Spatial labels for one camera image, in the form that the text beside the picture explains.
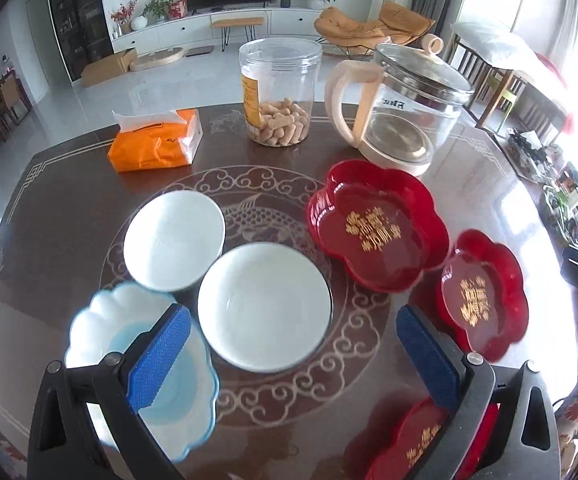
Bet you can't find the large red flower plate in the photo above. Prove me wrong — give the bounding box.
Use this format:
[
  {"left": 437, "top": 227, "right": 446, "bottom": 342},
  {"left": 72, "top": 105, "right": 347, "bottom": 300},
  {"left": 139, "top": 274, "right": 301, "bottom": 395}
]
[{"left": 307, "top": 159, "right": 450, "bottom": 295}]

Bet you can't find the green stool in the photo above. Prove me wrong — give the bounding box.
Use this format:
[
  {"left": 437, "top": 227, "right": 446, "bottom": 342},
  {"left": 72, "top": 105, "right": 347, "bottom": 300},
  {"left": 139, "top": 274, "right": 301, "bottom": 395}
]
[{"left": 489, "top": 77, "right": 524, "bottom": 111}]

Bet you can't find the cluttered low table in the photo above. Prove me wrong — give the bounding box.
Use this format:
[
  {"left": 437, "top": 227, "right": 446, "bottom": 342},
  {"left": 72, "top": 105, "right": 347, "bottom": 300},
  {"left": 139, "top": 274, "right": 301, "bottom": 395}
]
[{"left": 506, "top": 127, "right": 578, "bottom": 261}]

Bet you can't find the medium red flower plate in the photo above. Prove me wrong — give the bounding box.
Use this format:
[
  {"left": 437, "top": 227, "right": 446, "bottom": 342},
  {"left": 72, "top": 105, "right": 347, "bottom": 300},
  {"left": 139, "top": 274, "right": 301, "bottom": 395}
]
[{"left": 436, "top": 229, "right": 528, "bottom": 363}]

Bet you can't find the black-rimmed ribbed white bowl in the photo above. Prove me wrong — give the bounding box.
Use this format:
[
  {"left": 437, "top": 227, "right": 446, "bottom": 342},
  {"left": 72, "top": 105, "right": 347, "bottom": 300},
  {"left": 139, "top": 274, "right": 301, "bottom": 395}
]
[{"left": 197, "top": 242, "right": 333, "bottom": 373}]

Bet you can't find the round wooden tray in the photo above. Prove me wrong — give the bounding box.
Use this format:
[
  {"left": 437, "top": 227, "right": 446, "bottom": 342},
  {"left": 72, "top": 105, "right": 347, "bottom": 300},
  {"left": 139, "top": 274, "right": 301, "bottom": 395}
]
[{"left": 130, "top": 46, "right": 186, "bottom": 73}]

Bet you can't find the wooden dining chair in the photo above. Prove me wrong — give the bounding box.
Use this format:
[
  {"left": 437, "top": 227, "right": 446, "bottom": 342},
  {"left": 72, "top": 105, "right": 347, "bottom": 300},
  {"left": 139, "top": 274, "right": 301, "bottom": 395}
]
[{"left": 0, "top": 72, "right": 34, "bottom": 128}]

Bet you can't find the bushy green potted plant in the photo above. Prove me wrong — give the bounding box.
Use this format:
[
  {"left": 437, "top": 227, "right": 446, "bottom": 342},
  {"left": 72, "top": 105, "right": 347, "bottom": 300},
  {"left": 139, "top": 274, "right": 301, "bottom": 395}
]
[{"left": 143, "top": 0, "right": 177, "bottom": 23}]

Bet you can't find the white pillow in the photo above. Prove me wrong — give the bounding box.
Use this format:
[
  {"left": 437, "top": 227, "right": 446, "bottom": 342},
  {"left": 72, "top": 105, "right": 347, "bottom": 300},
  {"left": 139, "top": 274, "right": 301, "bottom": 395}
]
[{"left": 451, "top": 21, "right": 534, "bottom": 68}]

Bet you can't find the blue-rimmed white flower plate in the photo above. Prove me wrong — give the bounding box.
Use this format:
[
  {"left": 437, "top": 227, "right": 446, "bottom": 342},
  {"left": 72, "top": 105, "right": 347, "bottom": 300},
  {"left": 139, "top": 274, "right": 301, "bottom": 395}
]
[{"left": 65, "top": 281, "right": 220, "bottom": 463}]

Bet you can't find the plain white bowl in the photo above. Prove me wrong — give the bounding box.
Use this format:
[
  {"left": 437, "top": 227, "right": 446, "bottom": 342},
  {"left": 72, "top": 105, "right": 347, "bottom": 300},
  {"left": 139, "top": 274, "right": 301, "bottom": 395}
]
[{"left": 123, "top": 190, "right": 226, "bottom": 293}]

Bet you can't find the white tv cabinet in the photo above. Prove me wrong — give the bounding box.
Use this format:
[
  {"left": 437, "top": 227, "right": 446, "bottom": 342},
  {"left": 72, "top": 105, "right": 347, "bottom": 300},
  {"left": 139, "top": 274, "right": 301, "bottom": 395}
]
[{"left": 110, "top": 2, "right": 340, "bottom": 53}]

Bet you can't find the dark bookshelf cabinet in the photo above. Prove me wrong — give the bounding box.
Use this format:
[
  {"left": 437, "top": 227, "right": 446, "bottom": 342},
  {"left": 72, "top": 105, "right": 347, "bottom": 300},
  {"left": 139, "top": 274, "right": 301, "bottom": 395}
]
[{"left": 46, "top": 0, "right": 114, "bottom": 82}]

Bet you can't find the wooden bench with metal legs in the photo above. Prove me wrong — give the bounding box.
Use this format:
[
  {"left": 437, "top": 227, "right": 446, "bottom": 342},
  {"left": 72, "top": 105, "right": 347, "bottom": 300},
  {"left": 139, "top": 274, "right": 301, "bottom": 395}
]
[{"left": 210, "top": 16, "right": 266, "bottom": 52}]

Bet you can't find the cardboard box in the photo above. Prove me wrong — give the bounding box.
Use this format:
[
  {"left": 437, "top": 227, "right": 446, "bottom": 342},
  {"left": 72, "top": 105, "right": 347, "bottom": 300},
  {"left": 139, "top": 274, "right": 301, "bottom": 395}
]
[{"left": 81, "top": 47, "right": 138, "bottom": 87}]

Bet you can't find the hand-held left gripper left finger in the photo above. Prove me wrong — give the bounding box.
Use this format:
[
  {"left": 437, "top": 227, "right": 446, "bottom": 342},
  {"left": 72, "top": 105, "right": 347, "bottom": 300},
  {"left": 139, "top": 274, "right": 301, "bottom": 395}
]
[{"left": 28, "top": 302, "right": 192, "bottom": 480}]

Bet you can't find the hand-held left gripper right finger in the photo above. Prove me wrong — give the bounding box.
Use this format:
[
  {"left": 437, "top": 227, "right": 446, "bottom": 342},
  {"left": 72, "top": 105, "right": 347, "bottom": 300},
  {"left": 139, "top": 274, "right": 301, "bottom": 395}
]
[{"left": 397, "top": 304, "right": 563, "bottom": 480}]

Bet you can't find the clear plastic snack jar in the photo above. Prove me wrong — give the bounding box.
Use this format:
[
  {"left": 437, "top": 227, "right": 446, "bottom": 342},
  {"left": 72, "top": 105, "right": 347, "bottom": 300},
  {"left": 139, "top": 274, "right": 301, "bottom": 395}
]
[{"left": 239, "top": 38, "right": 323, "bottom": 148}]

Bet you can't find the small red flower plate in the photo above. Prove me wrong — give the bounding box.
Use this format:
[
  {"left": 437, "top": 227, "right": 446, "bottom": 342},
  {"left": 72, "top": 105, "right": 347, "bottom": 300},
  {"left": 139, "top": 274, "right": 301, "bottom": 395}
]
[{"left": 344, "top": 395, "right": 500, "bottom": 480}]

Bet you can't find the orange lounge chair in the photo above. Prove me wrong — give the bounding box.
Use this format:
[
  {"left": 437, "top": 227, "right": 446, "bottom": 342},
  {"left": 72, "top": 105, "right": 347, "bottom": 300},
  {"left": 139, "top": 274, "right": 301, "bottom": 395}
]
[{"left": 314, "top": 1, "right": 437, "bottom": 58}]

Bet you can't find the red flower arrangement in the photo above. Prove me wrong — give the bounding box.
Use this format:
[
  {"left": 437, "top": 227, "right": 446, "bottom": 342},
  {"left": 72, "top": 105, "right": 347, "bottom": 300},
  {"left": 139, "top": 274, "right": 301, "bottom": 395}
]
[{"left": 110, "top": 1, "right": 137, "bottom": 36}]

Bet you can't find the dark wooden chair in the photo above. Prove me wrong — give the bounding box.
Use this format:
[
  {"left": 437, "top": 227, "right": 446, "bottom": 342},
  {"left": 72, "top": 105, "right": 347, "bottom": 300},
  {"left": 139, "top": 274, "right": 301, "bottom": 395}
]
[{"left": 454, "top": 40, "right": 492, "bottom": 81}]

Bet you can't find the glass kettle with cream handle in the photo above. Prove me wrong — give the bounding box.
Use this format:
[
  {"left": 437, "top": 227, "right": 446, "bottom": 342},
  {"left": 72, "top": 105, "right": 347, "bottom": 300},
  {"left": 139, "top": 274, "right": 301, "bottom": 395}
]
[{"left": 324, "top": 34, "right": 476, "bottom": 177}]

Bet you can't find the orange tissue pack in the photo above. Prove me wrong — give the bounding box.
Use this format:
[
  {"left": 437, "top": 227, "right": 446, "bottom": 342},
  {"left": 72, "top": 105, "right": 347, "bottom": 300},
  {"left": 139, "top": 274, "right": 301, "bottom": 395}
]
[{"left": 108, "top": 108, "right": 204, "bottom": 173}]

